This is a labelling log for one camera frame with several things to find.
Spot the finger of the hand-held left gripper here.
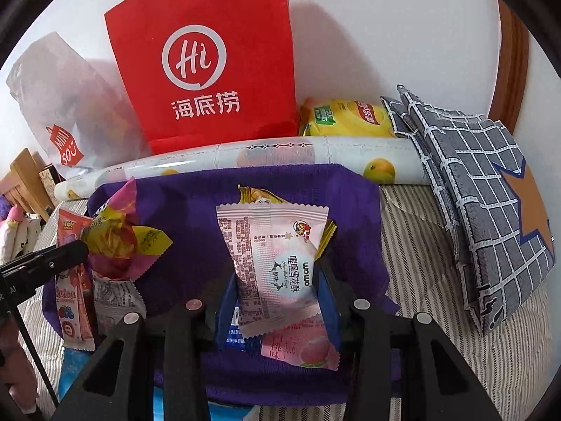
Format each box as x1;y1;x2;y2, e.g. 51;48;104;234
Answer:
30;239;91;284

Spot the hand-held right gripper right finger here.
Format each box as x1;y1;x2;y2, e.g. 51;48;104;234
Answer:
316;264;505;421

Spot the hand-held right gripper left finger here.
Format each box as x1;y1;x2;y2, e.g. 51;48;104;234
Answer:
55;278;240;421

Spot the red pink long snack packet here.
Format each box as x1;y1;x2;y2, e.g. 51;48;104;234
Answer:
54;208;98;352

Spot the pale pink snack packet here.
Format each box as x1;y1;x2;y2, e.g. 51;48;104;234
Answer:
216;201;330;339

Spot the person's left hand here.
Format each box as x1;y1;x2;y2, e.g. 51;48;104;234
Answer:
0;313;40;413

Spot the pink peach snack packet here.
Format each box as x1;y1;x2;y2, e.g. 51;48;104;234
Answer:
260;319;341;372

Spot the pink yellow snack packet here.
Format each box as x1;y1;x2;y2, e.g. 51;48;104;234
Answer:
82;177;174;282

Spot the grey white snack packet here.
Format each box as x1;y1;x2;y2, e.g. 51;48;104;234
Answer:
91;271;148;339

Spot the wooden chair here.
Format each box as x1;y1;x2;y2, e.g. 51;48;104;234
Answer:
0;148;54;224

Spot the purple towel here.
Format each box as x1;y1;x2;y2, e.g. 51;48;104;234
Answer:
41;163;402;404

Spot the yellow triangular snack packet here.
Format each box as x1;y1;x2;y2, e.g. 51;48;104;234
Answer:
237;184;339;256

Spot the white plastic shopping bag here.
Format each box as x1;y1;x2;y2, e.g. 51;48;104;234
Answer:
5;31;133;173

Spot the fruit print paper roll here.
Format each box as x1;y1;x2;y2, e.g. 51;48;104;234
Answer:
54;135;434;205

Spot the yellow chip bag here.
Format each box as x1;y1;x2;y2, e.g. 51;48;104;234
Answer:
298;98;398;139

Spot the grey checked cloth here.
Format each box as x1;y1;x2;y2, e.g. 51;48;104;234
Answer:
380;83;558;338

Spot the red paper bag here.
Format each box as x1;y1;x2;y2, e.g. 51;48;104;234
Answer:
104;0;301;153

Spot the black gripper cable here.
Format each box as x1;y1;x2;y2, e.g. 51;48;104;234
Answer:
11;305;60;406

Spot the brown wooden door frame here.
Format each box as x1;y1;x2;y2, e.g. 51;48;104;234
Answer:
497;0;532;136

